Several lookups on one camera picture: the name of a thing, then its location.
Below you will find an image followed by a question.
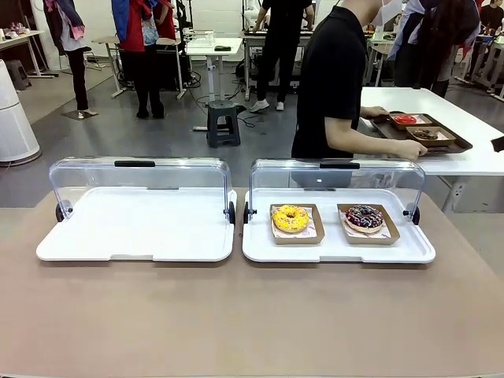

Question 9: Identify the white height adjustable desk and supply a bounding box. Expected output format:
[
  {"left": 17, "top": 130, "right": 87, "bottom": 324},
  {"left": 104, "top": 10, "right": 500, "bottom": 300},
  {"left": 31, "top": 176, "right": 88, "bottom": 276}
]
[{"left": 185, "top": 35, "right": 245, "bottom": 103}]

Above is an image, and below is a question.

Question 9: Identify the white paper liner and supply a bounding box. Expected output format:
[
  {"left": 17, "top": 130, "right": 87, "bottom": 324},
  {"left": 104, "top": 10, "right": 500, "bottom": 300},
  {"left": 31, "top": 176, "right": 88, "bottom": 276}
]
[
  {"left": 339, "top": 209, "right": 393, "bottom": 239},
  {"left": 271, "top": 208, "right": 321, "bottom": 240}
]

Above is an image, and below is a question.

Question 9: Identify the yellow sprinkled donut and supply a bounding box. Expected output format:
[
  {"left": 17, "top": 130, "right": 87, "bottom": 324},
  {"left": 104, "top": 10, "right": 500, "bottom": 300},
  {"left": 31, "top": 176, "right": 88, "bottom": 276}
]
[
  {"left": 272, "top": 204, "right": 310, "bottom": 234},
  {"left": 269, "top": 203, "right": 326, "bottom": 246}
]

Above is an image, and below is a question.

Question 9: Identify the long haired person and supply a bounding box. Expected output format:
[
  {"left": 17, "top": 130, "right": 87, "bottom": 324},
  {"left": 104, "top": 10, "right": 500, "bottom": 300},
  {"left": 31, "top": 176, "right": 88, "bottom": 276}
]
[{"left": 387, "top": 0, "right": 483, "bottom": 99}]

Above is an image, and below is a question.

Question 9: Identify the dark brown serving tray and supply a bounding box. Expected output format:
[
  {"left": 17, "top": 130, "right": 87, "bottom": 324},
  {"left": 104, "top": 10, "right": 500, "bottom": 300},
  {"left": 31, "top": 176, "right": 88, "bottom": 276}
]
[{"left": 367, "top": 110, "right": 474, "bottom": 158}]

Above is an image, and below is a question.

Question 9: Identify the white framed background desk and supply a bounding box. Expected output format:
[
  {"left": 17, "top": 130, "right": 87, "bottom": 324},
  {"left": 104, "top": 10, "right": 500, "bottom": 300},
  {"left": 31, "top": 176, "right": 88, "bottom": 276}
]
[{"left": 365, "top": 32, "right": 395, "bottom": 88}]

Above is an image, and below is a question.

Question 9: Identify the dark grey plastic stool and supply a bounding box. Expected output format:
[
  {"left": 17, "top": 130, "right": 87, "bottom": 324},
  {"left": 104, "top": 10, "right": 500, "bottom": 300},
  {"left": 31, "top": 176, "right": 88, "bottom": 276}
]
[{"left": 206, "top": 99, "right": 242, "bottom": 150}]

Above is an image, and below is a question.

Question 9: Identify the clear plastic tray lid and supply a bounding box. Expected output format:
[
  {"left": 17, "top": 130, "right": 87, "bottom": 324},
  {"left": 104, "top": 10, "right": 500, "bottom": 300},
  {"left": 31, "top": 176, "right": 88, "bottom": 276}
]
[
  {"left": 48, "top": 156, "right": 232, "bottom": 222},
  {"left": 248, "top": 158, "right": 428, "bottom": 222}
]

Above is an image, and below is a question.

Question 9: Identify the mannequin in dark clothes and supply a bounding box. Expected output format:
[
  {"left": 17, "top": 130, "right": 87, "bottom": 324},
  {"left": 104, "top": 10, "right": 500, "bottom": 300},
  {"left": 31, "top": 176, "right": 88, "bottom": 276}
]
[{"left": 42, "top": 0, "right": 100, "bottom": 120}]

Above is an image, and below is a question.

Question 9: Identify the person in black shirt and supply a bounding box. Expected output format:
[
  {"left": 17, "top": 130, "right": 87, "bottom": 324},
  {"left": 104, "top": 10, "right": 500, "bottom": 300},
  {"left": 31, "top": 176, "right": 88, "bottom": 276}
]
[{"left": 291, "top": 0, "right": 399, "bottom": 190}]

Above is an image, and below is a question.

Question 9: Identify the purple drizzled donut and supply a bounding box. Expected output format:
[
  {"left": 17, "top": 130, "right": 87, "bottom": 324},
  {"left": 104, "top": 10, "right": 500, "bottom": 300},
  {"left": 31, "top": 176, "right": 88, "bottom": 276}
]
[{"left": 344, "top": 204, "right": 384, "bottom": 235}]

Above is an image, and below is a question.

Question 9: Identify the figure in red blue jacket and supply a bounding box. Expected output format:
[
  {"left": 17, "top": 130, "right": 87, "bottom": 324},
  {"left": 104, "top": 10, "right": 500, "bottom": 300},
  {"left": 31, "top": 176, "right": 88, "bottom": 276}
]
[{"left": 111, "top": 0, "right": 177, "bottom": 120}]

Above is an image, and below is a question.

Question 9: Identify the wooden top desk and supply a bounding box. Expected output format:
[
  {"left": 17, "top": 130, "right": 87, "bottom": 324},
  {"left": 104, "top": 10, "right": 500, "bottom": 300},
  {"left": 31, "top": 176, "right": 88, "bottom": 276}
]
[{"left": 91, "top": 35, "right": 190, "bottom": 100}]

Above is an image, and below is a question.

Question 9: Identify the standing person in black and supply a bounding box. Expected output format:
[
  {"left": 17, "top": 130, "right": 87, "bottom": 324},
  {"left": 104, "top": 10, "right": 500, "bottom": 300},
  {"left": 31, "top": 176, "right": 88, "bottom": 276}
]
[{"left": 249, "top": 0, "right": 317, "bottom": 114}]

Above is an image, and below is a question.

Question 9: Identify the white display tray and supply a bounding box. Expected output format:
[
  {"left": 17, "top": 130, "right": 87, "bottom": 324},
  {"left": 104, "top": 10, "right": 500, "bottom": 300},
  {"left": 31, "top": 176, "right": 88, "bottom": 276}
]
[
  {"left": 35, "top": 186, "right": 238, "bottom": 263},
  {"left": 242, "top": 187, "right": 437, "bottom": 264}
]

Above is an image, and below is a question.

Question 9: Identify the light table with clutter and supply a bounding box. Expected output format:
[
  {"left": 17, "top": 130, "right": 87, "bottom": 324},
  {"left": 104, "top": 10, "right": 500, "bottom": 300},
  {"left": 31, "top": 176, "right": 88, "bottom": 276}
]
[{"left": 0, "top": 28, "right": 61, "bottom": 80}]

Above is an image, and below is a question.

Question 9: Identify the small grey stool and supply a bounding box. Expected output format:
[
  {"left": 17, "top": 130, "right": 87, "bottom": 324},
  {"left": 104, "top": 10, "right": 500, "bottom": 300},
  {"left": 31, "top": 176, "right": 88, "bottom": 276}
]
[{"left": 4, "top": 60, "right": 33, "bottom": 91}]

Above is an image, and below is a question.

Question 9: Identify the person's right forearm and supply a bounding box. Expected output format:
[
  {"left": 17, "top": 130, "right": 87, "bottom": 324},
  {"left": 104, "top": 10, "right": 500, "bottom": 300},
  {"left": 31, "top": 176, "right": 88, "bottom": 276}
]
[{"left": 328, "top": 133, "right": 403, "bottom": 158}]

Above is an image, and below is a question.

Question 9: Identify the seated person in black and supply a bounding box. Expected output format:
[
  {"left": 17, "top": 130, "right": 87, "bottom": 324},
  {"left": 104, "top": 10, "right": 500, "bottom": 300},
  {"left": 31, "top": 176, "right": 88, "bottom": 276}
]
[{"left": 479, "top": 0, "right": 504, "bottom": 39}]

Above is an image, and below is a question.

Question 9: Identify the large white table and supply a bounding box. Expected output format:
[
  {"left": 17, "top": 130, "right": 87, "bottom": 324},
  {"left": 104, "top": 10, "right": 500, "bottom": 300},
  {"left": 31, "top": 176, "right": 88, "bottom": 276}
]
[{"left": 336, "top": 86, "right": 504, "bottom": 214}]

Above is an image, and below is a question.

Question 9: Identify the person's right hand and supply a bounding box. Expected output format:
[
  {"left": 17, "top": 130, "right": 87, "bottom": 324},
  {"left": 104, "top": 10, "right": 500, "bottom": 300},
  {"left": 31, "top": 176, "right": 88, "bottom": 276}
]
[{"left": 398, "top": 140, "right": 429, "bottom": 162}]

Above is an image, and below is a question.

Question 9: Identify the white air purifier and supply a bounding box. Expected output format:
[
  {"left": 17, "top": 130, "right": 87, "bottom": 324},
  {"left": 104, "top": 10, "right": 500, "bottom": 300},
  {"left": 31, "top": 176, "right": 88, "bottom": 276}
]
[{"left": 0, "top": 58, "right": 42, "bottom": 164}]

